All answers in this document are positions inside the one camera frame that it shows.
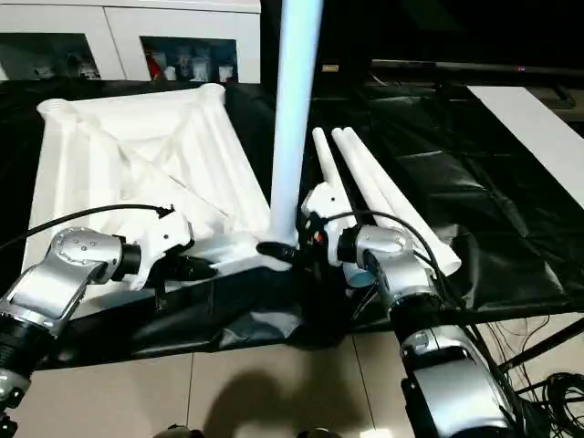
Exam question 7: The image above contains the white plastic table leg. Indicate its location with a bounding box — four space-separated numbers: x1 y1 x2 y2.
329 127 441 267
341 127 463 274
266 0 326 249
311 127 377 289

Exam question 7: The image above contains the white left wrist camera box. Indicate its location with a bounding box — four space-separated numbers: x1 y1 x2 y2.
127 207 195 292

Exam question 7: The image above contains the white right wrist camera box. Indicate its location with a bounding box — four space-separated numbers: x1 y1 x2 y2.
300 182 345 229

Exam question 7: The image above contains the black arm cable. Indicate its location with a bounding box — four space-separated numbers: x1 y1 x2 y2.
0 203 176 254
318 211 459 313

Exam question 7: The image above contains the dark horizontal rail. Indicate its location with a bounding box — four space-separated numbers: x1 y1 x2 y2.
369 58 584 82

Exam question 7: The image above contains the white plastic table top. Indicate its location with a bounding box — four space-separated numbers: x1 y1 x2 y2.
22 84 286 317

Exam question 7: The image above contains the black plastic mat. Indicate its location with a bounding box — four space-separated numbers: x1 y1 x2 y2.
0 78 584 370

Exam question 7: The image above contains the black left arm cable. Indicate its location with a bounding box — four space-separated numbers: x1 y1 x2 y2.
0 203 176 254

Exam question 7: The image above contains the white glass-door cabinet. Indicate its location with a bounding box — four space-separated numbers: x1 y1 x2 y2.
0 0 262 86

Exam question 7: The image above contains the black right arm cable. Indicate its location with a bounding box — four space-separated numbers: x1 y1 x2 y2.
318 211 459 313

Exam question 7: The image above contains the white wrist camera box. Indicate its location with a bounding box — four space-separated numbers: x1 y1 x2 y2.
127 207 195 292
300 182 345 229

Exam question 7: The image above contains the black floor cable bundle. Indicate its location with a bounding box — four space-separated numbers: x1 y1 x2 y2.
474 310 584 438

